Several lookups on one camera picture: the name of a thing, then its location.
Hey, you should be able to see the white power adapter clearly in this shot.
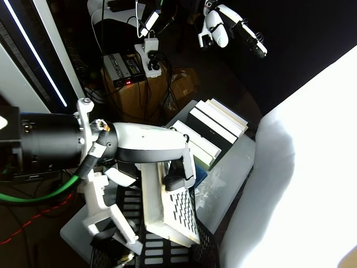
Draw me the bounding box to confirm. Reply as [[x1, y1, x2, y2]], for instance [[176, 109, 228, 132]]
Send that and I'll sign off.
[[143, 37, 160, 53], [138, 10, 160, 37]]

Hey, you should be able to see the white spine book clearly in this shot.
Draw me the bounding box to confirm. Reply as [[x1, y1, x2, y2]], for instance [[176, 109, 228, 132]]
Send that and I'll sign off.
[[191, 106, 240, 142]]

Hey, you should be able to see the clear crinkled plastic film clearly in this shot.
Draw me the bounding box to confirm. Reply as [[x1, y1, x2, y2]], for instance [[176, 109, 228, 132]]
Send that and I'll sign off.
[[198, 169, 227, 205]]

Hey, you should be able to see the brown cardboard box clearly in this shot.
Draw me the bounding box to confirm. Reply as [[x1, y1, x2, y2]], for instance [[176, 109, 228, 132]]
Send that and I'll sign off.
[[100, 66, 170, 125], [166, 68, 202, 114]]

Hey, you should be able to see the silver power supply unit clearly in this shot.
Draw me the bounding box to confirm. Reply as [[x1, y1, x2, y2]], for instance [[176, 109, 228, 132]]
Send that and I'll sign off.
[[102, 52, 132, 88]]

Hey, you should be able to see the black perforated file tray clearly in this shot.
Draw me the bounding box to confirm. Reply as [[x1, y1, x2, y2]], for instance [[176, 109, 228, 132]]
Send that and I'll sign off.
[[89, 164, 221, 268]]

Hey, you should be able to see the black Let It Be book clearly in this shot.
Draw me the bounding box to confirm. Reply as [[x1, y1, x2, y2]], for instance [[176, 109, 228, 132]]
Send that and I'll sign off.
[[186, 110, 239, 154]]

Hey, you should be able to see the white cloth backdrop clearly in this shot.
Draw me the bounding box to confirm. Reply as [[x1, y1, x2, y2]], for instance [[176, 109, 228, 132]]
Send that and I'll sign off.
[[220, 43, 357, 268]]

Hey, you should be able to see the red cable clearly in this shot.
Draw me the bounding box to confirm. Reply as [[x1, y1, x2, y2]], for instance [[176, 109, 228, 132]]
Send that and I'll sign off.
[[0, 194, 74, 247]]

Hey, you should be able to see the plain cream book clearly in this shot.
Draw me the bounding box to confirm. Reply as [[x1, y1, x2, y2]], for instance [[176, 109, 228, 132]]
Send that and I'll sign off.
[[139, 161, 201, 248]]

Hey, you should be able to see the green cable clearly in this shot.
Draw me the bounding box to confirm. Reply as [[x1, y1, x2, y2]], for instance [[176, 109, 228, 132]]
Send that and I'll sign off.
[[0, 171, 83, 204]]

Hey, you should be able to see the white column with light strip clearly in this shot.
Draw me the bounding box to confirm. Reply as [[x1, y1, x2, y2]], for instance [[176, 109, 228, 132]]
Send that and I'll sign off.
[[0, 0, 86, 114]]

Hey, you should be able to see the white power strip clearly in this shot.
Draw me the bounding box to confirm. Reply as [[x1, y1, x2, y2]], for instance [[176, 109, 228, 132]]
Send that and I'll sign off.
[[134, 41, 163, 78]]

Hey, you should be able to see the cream spine book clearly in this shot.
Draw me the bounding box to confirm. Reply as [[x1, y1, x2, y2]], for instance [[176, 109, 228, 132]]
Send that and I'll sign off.
[[198, 100, 248, 137]]

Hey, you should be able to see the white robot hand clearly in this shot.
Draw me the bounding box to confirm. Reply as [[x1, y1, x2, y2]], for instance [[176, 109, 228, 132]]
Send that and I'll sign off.
[[205, 3, 268, 59], [104, 121, 198, 193]]

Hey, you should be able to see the black power supply unit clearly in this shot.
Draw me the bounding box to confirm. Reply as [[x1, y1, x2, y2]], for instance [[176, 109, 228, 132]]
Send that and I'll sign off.
[[123, 54, 146, 82]]

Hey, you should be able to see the white rounded base shell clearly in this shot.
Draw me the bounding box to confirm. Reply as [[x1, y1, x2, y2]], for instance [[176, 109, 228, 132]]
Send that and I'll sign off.
[[87, 0, 147, 33]]

